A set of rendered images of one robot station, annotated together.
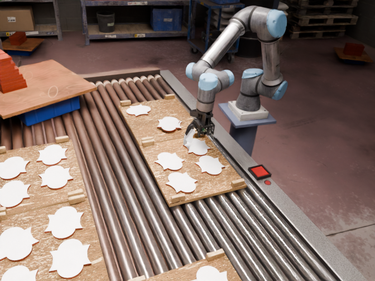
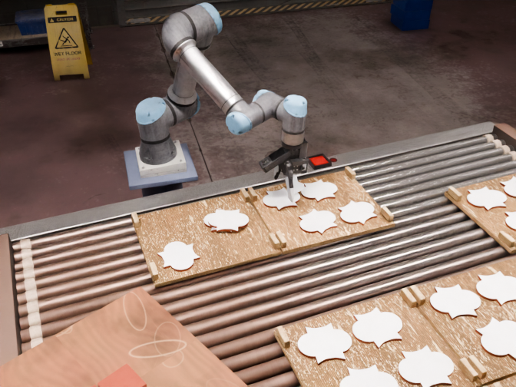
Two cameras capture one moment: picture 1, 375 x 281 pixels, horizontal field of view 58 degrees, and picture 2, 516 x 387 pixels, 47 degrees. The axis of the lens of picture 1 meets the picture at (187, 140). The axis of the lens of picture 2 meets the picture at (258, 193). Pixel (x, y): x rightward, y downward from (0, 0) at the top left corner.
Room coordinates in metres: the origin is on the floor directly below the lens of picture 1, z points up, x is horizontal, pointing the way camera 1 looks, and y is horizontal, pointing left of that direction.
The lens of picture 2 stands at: (1.26, 1.64, 2.17)
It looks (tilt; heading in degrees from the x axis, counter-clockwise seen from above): 36 degrees down; 275
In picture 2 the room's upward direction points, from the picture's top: straight up
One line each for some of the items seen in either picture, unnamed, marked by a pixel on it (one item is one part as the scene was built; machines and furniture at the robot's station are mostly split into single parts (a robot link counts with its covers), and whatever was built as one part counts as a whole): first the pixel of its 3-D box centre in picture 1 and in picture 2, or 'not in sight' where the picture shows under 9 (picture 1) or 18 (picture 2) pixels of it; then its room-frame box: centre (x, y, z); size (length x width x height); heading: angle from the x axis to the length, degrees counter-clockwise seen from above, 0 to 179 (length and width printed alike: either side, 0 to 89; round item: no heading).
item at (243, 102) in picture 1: (249, 98); (156, 144); (1.84, -0.35, 0.96); 0.15 x 0.15 x 0.10
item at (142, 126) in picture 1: (159, 119); (203, 235); (1.57, 0.16, 0.93); 0.41 x 0.35 x 0.02; 26
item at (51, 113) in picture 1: (40, 98); not in sight; (1.62, 0.82, 0.97); 0.31 x 0.31 x 0.10; 48
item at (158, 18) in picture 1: (166, 17); not in sight; (5.95, 0.54, 0.32); 0.50 x 0.41 x 0.37; 106
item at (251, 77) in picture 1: (253, 80); (153, 117); (1.84, -0.35, 1.08); 0.13 x 0.12 x 0.14; 52
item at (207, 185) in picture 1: (190, 165); (317, 208); (1.19, -0.02, 0.93); 0.41 x 0.35 x 0.02; 25
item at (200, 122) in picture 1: (203, 120); (292, 156); (1.29, -0.06, 1.11); 0.09 x 0.08 x 0.12; 25
